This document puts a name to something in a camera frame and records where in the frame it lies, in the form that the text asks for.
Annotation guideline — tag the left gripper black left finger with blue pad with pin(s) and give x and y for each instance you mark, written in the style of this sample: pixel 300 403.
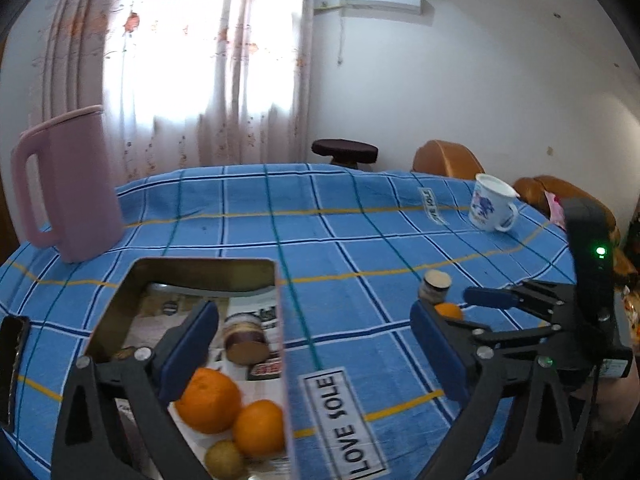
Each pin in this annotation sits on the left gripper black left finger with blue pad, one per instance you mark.
pixel 90 441

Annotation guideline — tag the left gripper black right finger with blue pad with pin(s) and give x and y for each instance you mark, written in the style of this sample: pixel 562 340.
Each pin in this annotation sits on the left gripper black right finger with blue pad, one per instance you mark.
pixel 478 370

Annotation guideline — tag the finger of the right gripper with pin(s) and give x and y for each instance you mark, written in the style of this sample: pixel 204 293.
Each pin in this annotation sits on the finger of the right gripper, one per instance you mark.
pixel 448 325
pixel 492 298

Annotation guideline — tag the orange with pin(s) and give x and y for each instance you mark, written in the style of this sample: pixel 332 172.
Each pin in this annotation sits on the orange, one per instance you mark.
pixel 450 310
pixel 210 403
pixel 258 431

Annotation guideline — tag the person's right hand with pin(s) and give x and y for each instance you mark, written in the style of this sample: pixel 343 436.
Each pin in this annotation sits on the person's right hand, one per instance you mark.
pixel 616 402

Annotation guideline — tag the white printed mug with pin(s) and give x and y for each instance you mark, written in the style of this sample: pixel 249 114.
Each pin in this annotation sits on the white printed mug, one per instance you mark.
pixel 493 205

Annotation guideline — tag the pink floral cushion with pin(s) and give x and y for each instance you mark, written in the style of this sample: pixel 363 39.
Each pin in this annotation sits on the pink floral cushion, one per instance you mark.
pixel 556 210

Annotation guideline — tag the longan in tray right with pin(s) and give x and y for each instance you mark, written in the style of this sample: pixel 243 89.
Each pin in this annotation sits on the longan in tray right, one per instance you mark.
pixel 224 461

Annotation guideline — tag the orange leather sofa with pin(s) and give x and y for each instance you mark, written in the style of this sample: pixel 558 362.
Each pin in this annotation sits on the orange leather sofa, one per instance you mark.
pixel 531 190

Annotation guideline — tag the black smartphone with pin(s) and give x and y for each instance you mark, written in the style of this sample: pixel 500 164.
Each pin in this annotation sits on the black smartphone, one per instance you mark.
pixel 13 336

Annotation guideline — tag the blue plaid tablecloth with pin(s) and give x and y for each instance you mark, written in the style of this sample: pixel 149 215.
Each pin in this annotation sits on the blue plaid tablecloth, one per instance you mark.
pixel 352 247

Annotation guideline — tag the orange leather armchair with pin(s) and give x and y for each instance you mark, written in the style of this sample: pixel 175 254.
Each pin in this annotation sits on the orange leather armchair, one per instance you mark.
pixel 446 159

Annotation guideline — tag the pink plastic pitcher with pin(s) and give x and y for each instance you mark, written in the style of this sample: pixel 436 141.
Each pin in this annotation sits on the pink plastic pitcher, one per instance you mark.
pixel 77 187

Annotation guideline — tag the dark round stool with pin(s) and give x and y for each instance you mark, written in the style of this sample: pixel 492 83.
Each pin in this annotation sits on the dark round stool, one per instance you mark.
pixel 346 153

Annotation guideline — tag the sheer floral curtain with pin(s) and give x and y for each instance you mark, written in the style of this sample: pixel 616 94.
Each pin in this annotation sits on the sheer floral curtain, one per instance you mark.
pixel 182 83

